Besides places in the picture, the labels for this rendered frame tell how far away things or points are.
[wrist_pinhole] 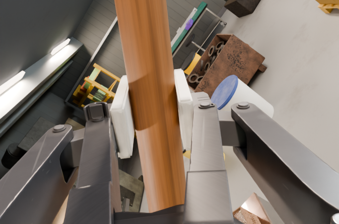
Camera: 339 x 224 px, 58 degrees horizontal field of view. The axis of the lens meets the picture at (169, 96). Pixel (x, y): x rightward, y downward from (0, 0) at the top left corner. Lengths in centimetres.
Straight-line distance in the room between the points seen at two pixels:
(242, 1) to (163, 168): 659
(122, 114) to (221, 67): 431
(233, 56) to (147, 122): 432
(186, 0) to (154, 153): 857
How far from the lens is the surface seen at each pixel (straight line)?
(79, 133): 16
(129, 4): 18
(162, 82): 18
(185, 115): 16
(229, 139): 16
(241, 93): 363
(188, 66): 571
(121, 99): 17
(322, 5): 440
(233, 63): 451
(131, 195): 622
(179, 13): 877
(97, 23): 897
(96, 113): 16
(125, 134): 17
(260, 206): 236
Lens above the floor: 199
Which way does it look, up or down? 13 degrees down
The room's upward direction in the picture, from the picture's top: 58 degrees counter-clockwise
